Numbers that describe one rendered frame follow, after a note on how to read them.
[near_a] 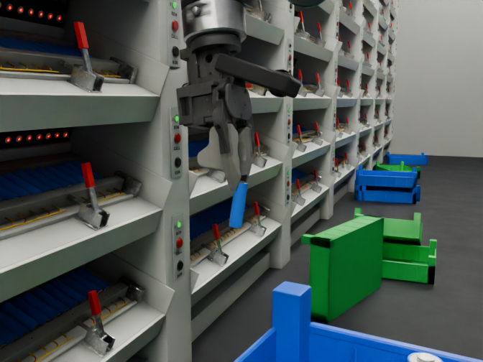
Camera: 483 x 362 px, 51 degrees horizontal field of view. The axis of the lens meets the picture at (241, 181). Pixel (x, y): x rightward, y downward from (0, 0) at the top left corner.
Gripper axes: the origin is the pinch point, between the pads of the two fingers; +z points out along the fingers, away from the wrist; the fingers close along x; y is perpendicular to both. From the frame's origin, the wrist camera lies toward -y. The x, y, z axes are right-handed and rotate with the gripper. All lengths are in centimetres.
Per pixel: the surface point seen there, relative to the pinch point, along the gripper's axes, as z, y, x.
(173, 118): -12.5, 17.1, -9.6
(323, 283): 24, 7, -50
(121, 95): -14.1, 15.5, 5.2
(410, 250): 24, -3, -107
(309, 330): 11.4, -20.1, 31.0
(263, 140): -15, 30, -75
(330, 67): -49, 27, -142
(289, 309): 9.6, -19.6, 32.8
